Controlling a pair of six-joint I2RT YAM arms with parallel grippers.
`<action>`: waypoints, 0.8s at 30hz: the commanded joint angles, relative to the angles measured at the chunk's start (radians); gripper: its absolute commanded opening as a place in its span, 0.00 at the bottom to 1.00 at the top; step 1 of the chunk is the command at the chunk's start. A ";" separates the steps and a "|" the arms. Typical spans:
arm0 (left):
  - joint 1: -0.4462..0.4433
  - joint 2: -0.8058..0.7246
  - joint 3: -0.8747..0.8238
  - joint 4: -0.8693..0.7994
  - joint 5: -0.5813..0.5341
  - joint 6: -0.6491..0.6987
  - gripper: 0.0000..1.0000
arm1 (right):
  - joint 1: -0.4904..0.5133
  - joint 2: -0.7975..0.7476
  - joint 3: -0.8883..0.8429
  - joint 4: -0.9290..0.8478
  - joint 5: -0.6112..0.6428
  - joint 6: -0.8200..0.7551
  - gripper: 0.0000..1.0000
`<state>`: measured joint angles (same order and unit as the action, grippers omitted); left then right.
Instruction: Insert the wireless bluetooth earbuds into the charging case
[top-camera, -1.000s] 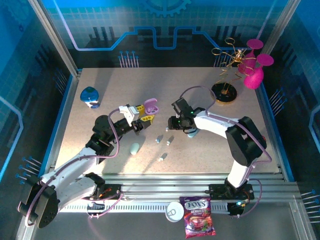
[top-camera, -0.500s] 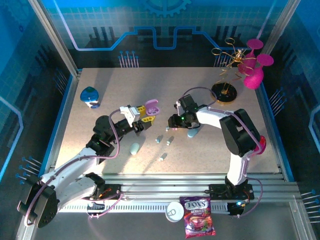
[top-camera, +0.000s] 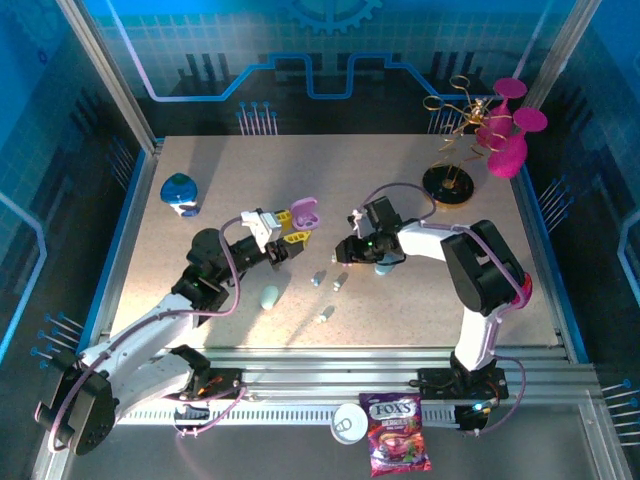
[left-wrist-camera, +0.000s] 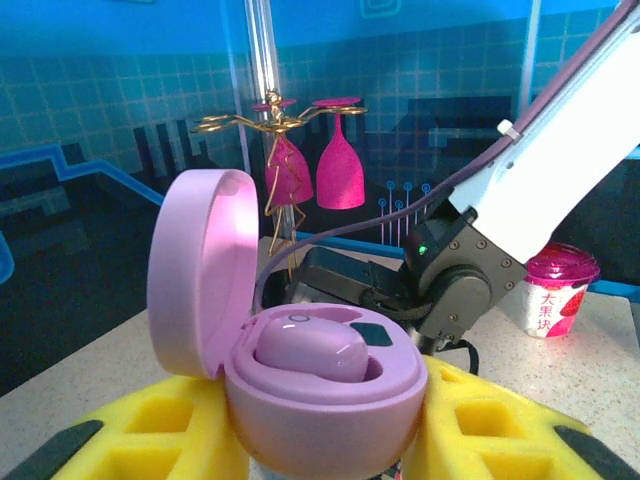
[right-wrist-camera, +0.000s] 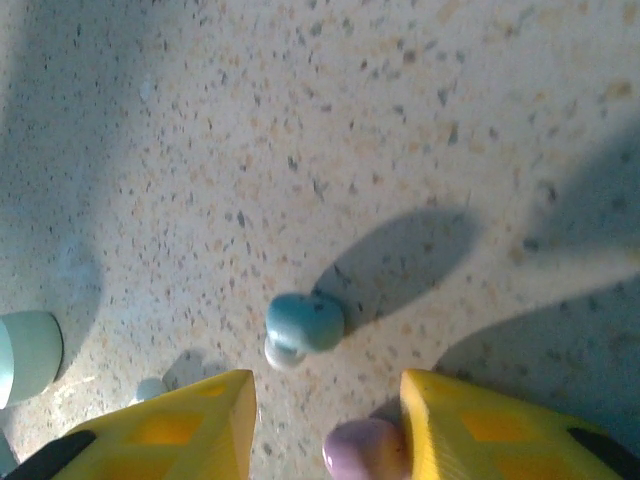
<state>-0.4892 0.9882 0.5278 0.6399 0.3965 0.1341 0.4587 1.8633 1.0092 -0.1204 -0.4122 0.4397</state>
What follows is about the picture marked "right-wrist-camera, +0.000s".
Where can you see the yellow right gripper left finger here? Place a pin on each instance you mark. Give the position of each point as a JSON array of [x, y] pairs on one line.
[[175, 440]]

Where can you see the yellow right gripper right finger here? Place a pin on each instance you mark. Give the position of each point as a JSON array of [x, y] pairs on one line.
[[500, 440]]

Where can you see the small grey piece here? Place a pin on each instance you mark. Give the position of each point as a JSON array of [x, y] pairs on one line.
[[150, 390]]

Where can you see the green earbud charging case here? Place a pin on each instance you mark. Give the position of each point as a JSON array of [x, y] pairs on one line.
[[27, 355]]

